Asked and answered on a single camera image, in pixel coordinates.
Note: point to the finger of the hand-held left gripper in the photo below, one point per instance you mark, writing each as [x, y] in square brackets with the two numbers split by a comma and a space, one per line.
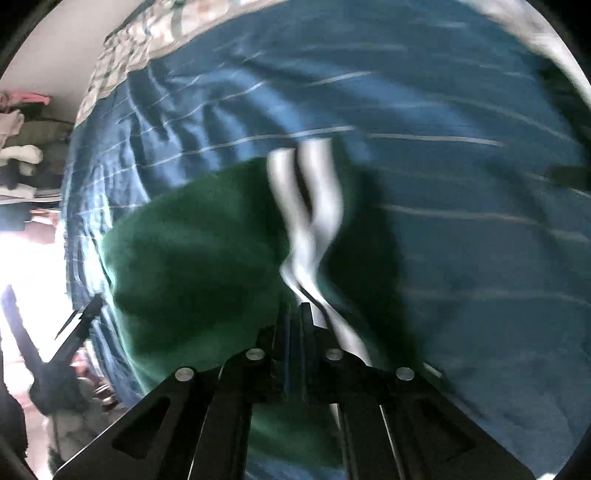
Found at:
[21, 330]
[85, 316]

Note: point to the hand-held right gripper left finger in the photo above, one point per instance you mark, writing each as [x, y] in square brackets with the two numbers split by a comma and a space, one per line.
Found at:
[277, 364]

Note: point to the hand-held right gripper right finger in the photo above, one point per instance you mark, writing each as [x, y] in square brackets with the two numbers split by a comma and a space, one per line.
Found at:
[308, 364]

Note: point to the green garment with white stripes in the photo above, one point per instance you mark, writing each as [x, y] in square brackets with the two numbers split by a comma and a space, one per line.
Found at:
[194, 254]

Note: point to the olive green folded clothes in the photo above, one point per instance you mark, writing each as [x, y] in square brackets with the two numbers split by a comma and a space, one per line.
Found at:
[46, 143]

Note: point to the grey white cloth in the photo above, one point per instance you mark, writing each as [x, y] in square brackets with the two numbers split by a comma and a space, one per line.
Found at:
[83, 424]

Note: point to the white folded cloth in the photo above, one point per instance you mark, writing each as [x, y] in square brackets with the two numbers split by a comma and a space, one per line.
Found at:
[21, 157]

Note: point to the blue striped bed sheet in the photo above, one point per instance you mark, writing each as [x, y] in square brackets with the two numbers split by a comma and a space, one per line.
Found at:
[461, 254]

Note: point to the pink folded cloth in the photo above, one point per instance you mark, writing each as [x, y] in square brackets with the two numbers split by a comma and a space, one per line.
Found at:
[27, 98]

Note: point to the plaid patterned blanket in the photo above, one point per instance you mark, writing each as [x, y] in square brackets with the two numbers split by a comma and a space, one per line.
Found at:
[120, 60]

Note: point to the cream white garment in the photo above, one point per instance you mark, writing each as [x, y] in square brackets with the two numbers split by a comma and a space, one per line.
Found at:
[531, 32]

